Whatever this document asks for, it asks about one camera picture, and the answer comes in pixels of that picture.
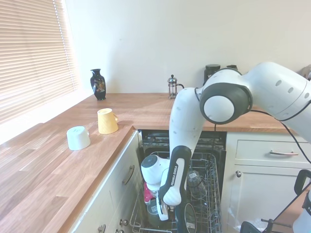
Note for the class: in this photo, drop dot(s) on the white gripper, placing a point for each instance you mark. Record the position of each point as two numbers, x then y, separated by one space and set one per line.
162 206

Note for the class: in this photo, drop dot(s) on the gray mug with base sticker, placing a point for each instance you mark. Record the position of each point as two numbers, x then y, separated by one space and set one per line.
152 216

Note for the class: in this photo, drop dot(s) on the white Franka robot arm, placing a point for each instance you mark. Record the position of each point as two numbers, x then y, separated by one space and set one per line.
187 116

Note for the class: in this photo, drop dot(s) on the built-in dishwasher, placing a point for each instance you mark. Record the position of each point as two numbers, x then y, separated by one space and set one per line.
155 139

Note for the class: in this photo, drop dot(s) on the yellow mug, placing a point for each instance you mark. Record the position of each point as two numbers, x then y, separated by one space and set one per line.
105 121

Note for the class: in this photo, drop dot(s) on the plain white mug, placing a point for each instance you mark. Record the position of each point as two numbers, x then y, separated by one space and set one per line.
77 139

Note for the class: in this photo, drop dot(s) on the red white-dotted object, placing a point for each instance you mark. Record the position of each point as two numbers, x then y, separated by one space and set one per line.
147 195

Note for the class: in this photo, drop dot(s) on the dark blue dinner plate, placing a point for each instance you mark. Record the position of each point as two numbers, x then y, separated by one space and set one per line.
189 216

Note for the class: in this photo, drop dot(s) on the round metal cabinet knob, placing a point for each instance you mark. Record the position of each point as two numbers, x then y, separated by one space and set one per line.
238 173
124 222

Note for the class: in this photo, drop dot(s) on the clear faceted drinking glass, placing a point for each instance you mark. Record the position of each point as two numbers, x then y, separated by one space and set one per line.
194 178

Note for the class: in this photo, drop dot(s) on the white cabinet with drawers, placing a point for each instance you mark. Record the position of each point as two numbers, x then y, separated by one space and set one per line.
114 189
262 194

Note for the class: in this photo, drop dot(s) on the glass French press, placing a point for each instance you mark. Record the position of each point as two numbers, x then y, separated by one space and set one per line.
172 88

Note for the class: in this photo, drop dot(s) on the dark blue painted vase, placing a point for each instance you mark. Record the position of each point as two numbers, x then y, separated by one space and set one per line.
98 85

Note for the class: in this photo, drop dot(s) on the black protein powder tub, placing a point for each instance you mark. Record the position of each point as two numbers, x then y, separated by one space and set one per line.
211 72

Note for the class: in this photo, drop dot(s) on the black shaker bottle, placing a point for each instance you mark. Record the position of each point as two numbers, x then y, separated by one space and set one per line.
233 67

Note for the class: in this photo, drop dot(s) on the beige slatted window blind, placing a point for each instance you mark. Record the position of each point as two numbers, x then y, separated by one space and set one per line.
31 53

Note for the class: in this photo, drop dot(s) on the black camera stand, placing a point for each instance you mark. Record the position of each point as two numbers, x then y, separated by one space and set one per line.
301 180

